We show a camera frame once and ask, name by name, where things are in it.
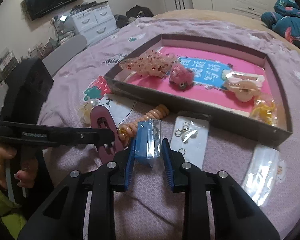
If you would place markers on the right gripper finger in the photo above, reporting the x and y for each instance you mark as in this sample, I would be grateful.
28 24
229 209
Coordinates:
94 136

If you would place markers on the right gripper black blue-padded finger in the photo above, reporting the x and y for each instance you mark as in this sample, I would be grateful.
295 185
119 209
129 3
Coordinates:
61 215
235 214

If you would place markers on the white pearl flower clip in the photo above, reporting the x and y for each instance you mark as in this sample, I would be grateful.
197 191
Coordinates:
85 110

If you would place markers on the maroon oval hair clip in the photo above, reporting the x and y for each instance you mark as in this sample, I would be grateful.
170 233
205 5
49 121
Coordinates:
101 118

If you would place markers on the clear plastic jewelry bag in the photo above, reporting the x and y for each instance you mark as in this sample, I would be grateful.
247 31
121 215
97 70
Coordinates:
261 175

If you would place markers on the white earring card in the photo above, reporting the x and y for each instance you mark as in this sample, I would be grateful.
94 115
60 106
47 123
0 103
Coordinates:
190 139

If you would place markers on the blue boxed jewelry packet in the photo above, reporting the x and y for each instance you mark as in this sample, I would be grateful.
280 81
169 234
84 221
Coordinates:
148 142

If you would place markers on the person's left hand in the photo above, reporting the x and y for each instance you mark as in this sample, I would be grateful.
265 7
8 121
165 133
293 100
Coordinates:
24 171

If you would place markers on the grey bed footboard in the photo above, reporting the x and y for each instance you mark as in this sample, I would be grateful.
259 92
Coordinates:
56 59

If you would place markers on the green jacket sleeve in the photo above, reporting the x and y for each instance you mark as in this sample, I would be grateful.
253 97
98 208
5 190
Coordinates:
9 215

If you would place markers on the white drawer cabinet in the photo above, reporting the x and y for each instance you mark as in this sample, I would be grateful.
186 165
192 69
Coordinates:
94 23

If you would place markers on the dark cardboard tray pink lining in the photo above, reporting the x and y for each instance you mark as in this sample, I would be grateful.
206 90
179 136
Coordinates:
265 118

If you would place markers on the clear red-speckled claw clip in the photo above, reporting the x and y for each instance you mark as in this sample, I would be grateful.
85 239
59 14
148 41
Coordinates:
151 63

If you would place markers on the cream claw hair clip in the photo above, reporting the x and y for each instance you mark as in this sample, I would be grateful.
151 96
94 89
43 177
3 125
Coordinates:
245 86

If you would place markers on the black bag on floor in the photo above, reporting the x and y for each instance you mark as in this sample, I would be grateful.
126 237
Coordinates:
131 15

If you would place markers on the pink fuzzy hair accessory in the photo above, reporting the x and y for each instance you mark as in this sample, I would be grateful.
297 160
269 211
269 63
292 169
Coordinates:
181 76

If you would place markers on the teal floral quilt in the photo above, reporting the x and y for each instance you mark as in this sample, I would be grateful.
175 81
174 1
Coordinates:
285 20

